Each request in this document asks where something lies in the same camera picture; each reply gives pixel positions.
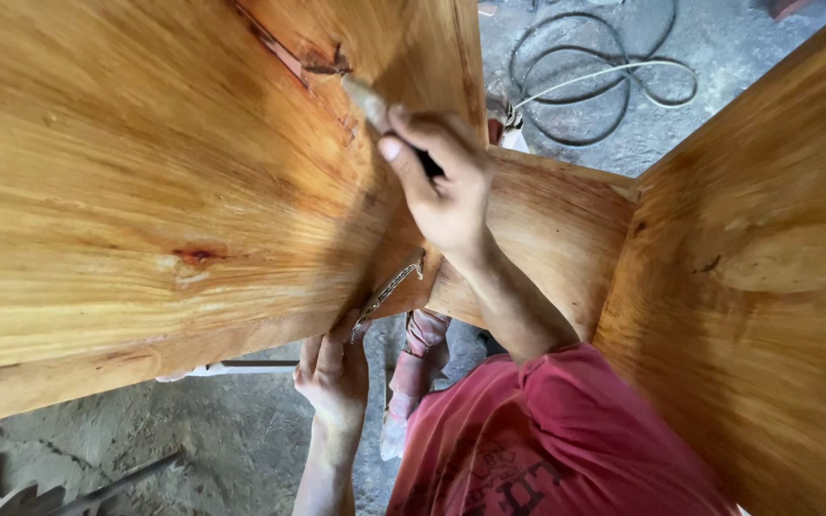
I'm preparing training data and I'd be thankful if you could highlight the person's left hand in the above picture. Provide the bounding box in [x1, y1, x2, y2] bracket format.
[293, 310, 371, 425]

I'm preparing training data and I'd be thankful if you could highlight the person's right hand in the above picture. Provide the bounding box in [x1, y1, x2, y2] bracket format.
[377, 104, 497, 260]

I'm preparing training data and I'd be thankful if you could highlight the brown cardboard strip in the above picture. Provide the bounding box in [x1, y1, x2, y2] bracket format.
[350, 247, 427, 343]

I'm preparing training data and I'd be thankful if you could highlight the black handled putty knife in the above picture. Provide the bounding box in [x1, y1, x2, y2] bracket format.
[341, 75, 447, 179]

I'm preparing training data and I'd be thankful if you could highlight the white tool with dark bar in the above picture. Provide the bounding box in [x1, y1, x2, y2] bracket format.
[154, 360, 301, 384]

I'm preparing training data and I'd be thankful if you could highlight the dark metal bar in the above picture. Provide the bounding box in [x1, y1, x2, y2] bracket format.
[46, 450, 186, 516]

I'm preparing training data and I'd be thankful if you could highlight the person's red printed shirt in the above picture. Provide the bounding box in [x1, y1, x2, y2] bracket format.
[384, 342, 744, 516]

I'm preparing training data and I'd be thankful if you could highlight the large knotted wooden panel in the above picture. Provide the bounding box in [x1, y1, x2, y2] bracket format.
[0, 0, 490, 431]

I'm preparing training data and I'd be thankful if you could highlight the plain wooden side panel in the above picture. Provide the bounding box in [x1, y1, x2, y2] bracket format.
[591, 0, 826, 516]

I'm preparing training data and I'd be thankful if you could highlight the red object on floor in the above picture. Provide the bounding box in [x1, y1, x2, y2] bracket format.
[766, 0, 810, 20]

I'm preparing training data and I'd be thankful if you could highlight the white cable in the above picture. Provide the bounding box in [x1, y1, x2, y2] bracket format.
[512, 59, 701, 113]

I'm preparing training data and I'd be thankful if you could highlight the black coiled cable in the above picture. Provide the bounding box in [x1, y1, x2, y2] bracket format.
[507, 0, 701, 149]

